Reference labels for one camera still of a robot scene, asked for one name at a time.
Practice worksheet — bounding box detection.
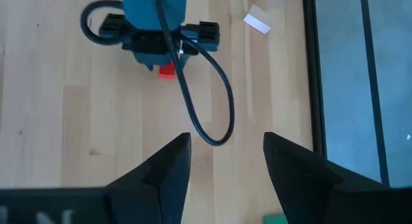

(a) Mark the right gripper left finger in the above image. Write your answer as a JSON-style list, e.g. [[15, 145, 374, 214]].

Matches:
[[105, 132, 192, 224]]

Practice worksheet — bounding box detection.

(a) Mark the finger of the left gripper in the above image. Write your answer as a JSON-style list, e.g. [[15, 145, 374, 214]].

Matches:
[[133, 53, 162, 72], [175, 53, 194, 71]]

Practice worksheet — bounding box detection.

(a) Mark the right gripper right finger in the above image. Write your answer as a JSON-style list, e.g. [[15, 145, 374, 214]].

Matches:
[[263, 132, 390, 224]]

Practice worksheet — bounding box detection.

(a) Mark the red wooden block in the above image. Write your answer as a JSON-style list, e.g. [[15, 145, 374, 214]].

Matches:
[[158, 62, 177, 80]]

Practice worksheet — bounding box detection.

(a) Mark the green wooden block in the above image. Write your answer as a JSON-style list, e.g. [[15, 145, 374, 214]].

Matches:
[[262, 212, 289, 224]]

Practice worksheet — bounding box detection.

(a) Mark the plain wooden block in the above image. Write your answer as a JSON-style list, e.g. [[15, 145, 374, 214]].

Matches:
[[243, 4, 272, 35]]

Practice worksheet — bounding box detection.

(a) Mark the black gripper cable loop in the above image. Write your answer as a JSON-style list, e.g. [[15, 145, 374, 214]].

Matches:
[[79, 0, 126, 46]]

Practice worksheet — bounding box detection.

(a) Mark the black left camera cable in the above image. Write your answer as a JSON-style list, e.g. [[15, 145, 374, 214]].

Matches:
[[153, 0, 236, 147]]

